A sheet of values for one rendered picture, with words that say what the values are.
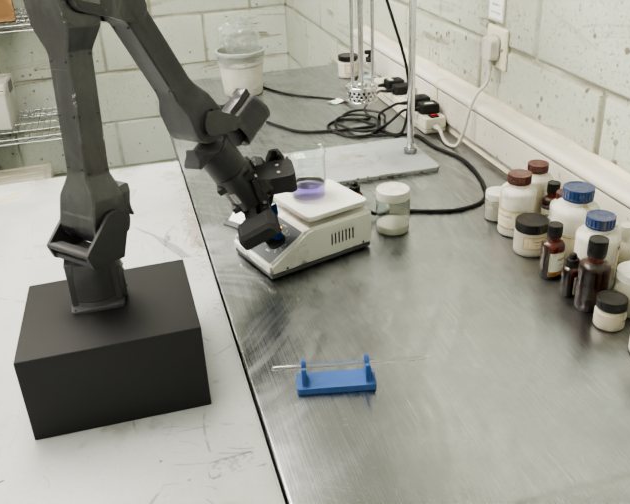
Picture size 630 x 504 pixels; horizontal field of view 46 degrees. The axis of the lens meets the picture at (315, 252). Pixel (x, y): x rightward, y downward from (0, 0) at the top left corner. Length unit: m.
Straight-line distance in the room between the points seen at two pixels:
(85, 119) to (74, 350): 0.27
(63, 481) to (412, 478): 0.38
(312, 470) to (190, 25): 2.88
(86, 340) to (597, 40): 0.95
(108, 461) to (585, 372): 0.59
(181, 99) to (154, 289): 0.25
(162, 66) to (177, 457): 0.48
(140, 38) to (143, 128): 2.67
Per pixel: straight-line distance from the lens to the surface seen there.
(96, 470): 0.90
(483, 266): 1.22
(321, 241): 1.20
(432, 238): 1.30
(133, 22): 0.95
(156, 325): 0.90
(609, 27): 1.35
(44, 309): 1.00
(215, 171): 1.08
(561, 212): 1.20
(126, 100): 3.59
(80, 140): 0.92
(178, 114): 1.02
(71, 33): 0.89
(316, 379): 0.95
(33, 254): 1.39
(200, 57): 3.57
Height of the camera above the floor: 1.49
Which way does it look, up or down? 28 degrees down
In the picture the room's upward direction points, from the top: 3 degrees counter-clockwise
